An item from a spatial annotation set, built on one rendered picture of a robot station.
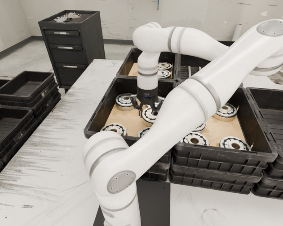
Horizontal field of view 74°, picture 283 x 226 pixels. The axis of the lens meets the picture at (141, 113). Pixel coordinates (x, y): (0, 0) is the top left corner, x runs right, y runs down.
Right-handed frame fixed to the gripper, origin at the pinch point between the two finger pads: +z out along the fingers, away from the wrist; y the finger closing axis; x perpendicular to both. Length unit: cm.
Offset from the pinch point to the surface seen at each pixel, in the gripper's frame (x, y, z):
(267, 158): -19.5, 38.3, -4.4
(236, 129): 1.8, 36.6, 4.6
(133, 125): -3.0, -5.1, 4.4
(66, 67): 122, -112, 45
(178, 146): -19.8, 12.9, -4.8
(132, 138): -19.7, -1.5, -5.6
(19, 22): 297, -305, 44
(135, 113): 5.1, -5.9, 4.4
